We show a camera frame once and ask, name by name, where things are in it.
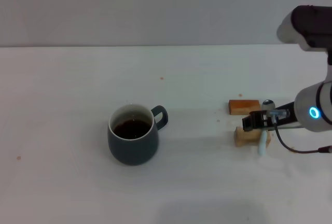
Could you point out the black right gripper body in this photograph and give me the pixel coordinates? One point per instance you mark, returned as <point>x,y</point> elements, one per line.
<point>284,121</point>

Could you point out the stained orange wooden block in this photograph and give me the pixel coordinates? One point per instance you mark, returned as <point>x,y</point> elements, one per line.
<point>243,107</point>

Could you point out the dark grey ceramic coffee cup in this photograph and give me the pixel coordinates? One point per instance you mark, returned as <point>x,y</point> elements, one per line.
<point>132,151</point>

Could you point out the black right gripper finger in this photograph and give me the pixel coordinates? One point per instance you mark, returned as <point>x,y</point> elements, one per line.
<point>255,123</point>

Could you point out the light wooden notched block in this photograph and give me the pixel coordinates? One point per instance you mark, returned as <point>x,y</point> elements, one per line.
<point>246,137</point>

